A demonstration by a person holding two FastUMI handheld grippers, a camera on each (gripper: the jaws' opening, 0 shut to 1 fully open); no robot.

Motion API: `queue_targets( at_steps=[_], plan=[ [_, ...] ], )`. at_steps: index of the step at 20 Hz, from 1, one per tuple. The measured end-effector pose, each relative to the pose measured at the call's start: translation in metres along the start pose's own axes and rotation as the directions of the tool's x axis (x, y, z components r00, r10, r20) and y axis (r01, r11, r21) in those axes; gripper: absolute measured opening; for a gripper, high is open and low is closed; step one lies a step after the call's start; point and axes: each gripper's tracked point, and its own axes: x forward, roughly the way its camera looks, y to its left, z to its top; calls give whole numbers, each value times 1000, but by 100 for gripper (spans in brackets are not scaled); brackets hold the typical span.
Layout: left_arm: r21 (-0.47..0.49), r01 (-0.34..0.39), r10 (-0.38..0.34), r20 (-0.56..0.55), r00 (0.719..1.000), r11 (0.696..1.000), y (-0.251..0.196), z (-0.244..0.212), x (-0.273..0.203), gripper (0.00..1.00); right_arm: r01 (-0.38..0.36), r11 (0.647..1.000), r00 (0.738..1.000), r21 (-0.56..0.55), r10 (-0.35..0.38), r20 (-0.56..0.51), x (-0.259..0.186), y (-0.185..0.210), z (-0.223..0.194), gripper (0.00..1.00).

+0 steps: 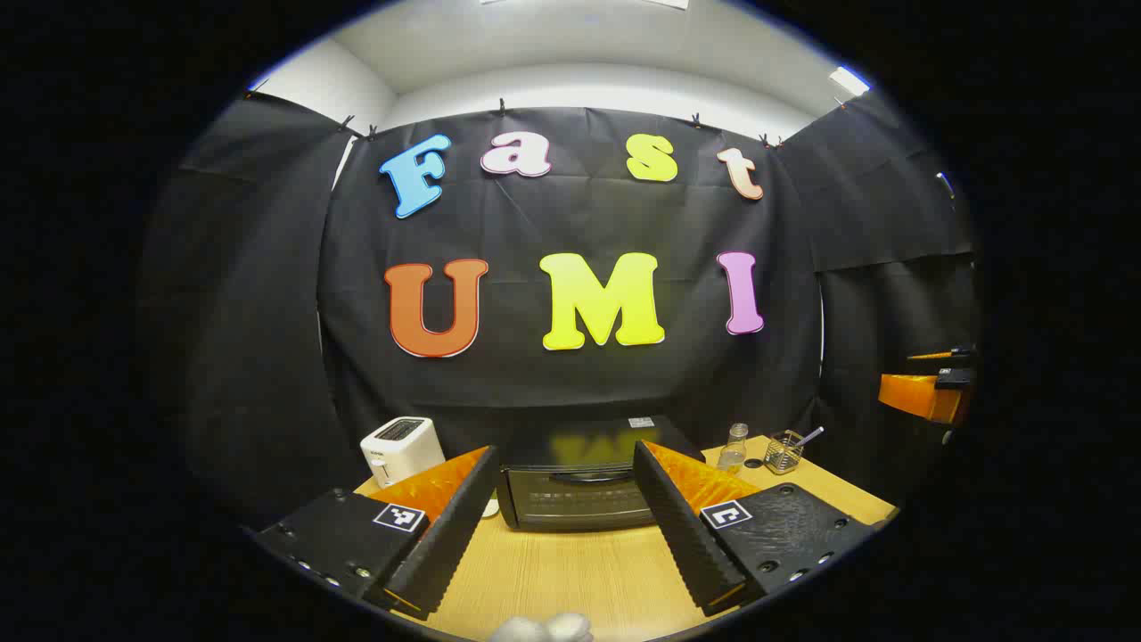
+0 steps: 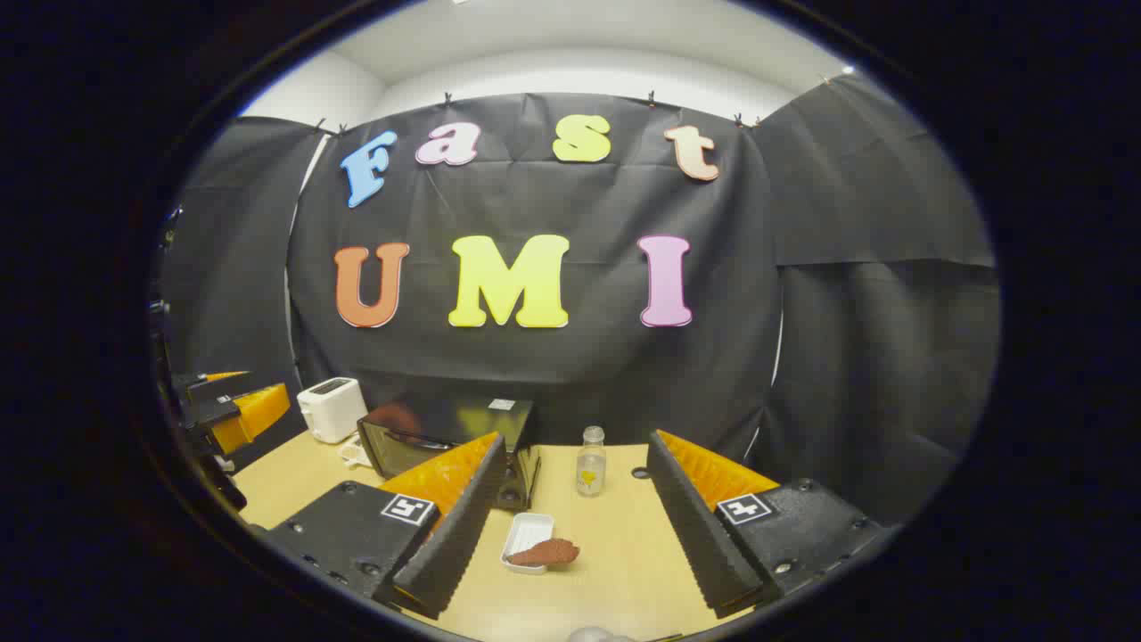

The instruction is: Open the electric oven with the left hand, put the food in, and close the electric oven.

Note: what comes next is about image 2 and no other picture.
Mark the white toaster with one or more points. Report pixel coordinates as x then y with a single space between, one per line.
330 410

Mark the clear glass bottle yellow label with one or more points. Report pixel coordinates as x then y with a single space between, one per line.
591 459

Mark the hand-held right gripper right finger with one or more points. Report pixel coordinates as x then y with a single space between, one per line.
695 526

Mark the black electric oven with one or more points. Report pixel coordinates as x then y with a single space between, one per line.
446 419

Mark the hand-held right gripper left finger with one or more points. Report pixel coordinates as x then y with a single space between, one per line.
463 526

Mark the brown meat piece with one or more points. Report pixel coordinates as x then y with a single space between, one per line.
548 553

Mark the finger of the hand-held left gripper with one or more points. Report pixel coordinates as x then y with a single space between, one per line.
254 415
223 388

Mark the white rectangular dish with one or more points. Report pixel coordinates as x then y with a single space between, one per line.
528 528

